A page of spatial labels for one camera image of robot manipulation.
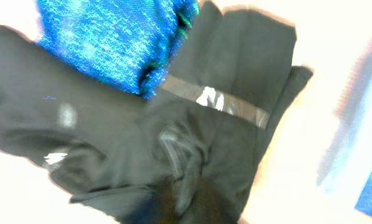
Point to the blue green sequin garment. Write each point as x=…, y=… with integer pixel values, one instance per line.
x=126, y=44

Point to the clear plastic storage bin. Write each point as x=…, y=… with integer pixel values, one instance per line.
x=348, y=161

